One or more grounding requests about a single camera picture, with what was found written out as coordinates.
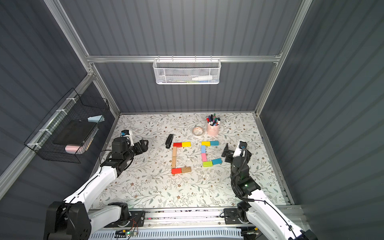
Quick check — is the lime green block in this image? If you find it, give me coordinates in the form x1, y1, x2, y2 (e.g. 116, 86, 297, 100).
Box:
203, 161, 213, 168

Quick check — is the white wire mesh basket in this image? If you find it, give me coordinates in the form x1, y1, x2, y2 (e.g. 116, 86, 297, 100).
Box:
153, 59, 222, 85

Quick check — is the pink eraser in basket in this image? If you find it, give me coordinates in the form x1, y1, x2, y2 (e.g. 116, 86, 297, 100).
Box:
65, 145, 80, 154

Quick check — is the pink block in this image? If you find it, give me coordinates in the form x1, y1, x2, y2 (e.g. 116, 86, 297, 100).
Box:
201, 153, 208, 162

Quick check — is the black notebook in basket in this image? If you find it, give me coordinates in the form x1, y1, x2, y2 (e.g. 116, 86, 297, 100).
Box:
53, 121, 97, 146

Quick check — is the black wire wall basket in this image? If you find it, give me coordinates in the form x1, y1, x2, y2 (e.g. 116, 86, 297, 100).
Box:
25, 92, 113, 164

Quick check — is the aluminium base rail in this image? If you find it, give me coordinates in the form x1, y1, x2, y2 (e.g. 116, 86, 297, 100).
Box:
59, 206, 271, 240

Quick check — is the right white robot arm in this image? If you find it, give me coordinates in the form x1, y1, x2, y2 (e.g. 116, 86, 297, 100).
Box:
222, 141, 317, 240

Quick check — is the small glass dish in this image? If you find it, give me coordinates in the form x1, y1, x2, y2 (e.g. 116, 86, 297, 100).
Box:
192, 126, 205, 137

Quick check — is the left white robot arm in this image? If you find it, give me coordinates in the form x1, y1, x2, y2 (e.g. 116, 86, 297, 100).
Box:
43, 136, 149, 240

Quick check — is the black stapler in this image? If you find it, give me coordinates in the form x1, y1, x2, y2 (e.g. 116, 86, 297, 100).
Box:
165, 134, 174, 149

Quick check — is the light blue box in basket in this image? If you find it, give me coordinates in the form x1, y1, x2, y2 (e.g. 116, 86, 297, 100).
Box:
88, 115, 105, 123

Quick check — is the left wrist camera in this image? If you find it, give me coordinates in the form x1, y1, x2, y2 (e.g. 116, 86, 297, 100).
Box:
121, 130, 134, 147

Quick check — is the yellow block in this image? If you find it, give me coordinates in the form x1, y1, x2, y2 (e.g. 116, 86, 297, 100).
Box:
202, 141, 211, 147
182, 142, 191, 148

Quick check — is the pink pen cup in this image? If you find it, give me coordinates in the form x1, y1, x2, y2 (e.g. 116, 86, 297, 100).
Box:
207, 123, 220, 137

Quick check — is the white bottle in basket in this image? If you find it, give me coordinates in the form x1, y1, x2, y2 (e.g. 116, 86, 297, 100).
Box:
192, 75, 213, 82

